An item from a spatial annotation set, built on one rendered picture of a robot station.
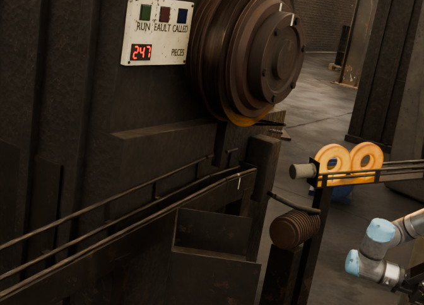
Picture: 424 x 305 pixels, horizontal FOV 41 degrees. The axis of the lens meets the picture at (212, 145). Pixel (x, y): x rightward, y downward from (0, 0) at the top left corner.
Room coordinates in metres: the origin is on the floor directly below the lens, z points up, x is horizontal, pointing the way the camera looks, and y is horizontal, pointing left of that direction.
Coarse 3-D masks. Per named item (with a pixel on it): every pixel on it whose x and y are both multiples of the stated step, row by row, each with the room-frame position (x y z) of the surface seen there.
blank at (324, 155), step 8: (336, 144) 2.16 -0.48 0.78; (320, 152) 2.12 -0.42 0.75; (328, 152) 2.12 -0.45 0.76; (336, 152) 2.13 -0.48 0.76; (344, 152) 2.15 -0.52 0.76; (320, 160) 2.11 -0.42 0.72; (328, 160) 2.12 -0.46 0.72; (344, 160) 2.15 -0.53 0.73; (320, 168) 2.11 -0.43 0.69; (336, 168) 2.16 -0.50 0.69; (344, 168) 2.15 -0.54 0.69; (320, 176) 2.11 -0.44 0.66; (328, 176) 2.13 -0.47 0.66
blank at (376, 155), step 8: (360, 144) 2.20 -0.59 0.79; (368, 144) 2.19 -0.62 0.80; (352, 152) 2.18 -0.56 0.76; (360, 152) 2.18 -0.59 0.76; (368, 152) 2.19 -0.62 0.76; (376, 152) 2.21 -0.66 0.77; (352, 160) 2.17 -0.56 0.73; (360, 160) 2.18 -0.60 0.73; (376, 160) 2.21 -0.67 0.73; (352, 168) 2.17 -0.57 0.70; (360, 168) 2.18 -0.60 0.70; (368, 168) 2.21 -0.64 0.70; (376, 168) 2.21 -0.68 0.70
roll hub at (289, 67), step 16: (272, 16) 1.70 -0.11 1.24; (288, 16) 1.72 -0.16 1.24; (272, 32) 1.65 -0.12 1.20; (288, 32) 1.76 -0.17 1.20; (304, 32) 1.83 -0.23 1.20; (256, 48) 1.64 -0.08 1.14; (272, 48) 1.68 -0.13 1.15; (288, 48) 1.73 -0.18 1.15; (256, 64) 1.63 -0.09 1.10; (272, 64) 1.70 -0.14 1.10; (288, 64) 1.75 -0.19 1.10; (256, 80) 1.64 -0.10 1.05; (272, 80) 1.72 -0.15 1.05; (288, 80) 1.81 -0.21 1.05; (256, 96) 1.69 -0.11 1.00; (272, 96) 1.71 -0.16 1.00
